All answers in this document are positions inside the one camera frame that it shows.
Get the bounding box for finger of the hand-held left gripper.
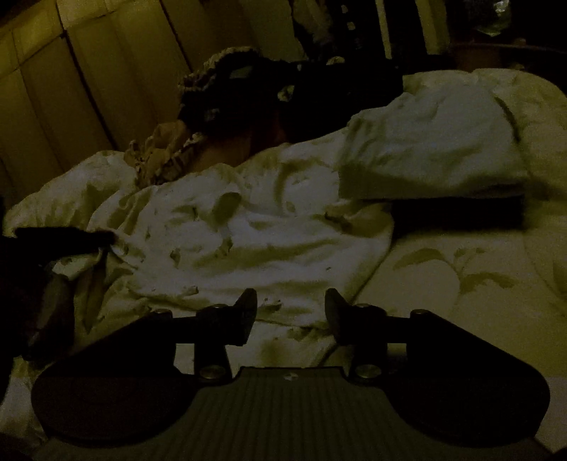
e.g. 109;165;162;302
52;226;116;261

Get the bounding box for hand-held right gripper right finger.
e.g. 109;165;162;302
325;287;498;383

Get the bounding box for dark wooden nightstand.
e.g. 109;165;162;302
447;0;567;74

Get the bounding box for white pillow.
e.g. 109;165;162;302
339;82;530;202

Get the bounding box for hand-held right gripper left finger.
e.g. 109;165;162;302
86;288;259;383

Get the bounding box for speckled knit cloth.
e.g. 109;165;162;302
177;46;266;102

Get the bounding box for pile of dark clothes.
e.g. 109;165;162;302
179;55;404;147

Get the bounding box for beige patterned cloth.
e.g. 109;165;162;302
124;120;209;187

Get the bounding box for hanging striped clothing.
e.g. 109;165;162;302
288;0;448;63

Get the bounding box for reddish cloth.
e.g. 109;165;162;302
190;124;288;173

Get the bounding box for white floral bed quilt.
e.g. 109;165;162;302
0;66;567;453

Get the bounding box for beige panelled wardrobe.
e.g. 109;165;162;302
0;0;293;209

